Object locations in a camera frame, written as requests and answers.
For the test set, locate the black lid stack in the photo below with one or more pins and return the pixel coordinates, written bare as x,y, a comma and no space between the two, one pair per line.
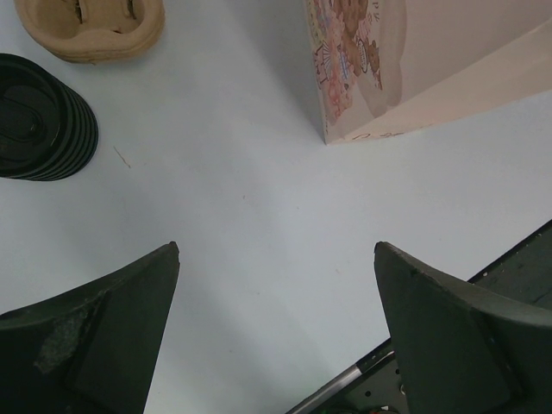
48,131

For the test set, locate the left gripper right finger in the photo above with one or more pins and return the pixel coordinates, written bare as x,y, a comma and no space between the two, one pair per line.
461,348

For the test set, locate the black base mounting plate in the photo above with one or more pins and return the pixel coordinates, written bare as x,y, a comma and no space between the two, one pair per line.
374,383

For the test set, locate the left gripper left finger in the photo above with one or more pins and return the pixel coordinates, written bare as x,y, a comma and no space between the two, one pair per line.
94,348

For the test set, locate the beige paper takeout bag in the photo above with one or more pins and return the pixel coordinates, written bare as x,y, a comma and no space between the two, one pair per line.
387,68

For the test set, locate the stacked brown pulp carriers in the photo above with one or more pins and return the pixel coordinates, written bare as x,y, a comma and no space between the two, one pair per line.
90,32

